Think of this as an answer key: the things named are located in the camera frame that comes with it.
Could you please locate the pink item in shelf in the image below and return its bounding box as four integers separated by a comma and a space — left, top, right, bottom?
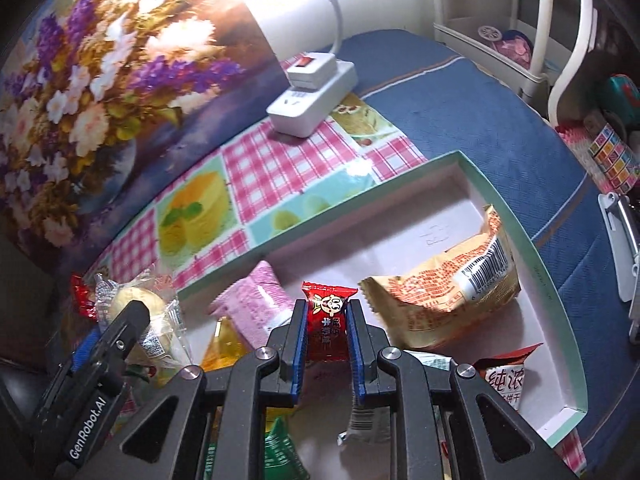
500, 30, 534, 67

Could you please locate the white packet with green print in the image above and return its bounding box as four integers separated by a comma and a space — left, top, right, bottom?
400, 349, 453, 376

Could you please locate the translucent orange packet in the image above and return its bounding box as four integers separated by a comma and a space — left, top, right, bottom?
200, 316, 253, 373

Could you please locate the white phone stand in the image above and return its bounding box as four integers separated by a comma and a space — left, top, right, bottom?
597, 190, 640, 346

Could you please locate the bun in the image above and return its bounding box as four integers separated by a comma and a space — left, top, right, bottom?
94, 270, 193, 388

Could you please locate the red wrapped candy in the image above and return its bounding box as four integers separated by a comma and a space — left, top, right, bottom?
70, 274, 101, 318

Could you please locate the flower painting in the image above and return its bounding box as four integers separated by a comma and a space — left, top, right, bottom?
0, 0, 281, 271

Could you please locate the colourful squares box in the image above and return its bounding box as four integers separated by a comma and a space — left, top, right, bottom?
587, 122, 640, 193

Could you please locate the white curved chair frame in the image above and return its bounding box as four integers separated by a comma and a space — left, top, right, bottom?
547, 0, 601, 128

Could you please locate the blue woven cloth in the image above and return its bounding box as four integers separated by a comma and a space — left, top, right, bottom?
325, 29, 640, 480

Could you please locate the red and white biscuit packet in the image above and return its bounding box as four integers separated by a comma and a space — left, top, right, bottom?
472, 342, 545, 411

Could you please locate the teal toy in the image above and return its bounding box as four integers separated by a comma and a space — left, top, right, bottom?
600, 74, 640, 116

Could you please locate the pink checked tablecloth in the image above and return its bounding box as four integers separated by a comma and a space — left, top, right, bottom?
65, 55, 588, 478

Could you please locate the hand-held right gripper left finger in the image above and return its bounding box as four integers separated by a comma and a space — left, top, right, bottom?
107, 299, 308, 480

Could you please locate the pink snack packet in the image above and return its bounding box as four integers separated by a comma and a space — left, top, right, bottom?
207, 260, 296, 346

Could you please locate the white plug adapter, red switch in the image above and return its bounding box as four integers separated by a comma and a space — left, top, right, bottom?
286, 52, 341, 92

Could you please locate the red small candy packet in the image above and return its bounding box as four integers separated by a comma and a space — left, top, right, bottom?
300, 281, 360, 363

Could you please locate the mint-edged white box tray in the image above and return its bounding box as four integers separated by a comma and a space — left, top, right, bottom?
175, 150, 589, 480

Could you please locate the silver white packet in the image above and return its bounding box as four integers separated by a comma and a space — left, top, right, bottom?
337, 400, 391, 446

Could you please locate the white power strip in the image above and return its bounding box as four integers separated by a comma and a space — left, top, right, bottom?
266, 57, 359, 138

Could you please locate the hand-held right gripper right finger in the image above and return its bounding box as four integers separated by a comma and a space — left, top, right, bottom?
347, 299, 576, 480

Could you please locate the orange and tan snack packet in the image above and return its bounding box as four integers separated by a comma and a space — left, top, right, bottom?
360, 204, 522, 352

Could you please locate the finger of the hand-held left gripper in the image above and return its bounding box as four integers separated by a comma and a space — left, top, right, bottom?
70, 300, 152, 391

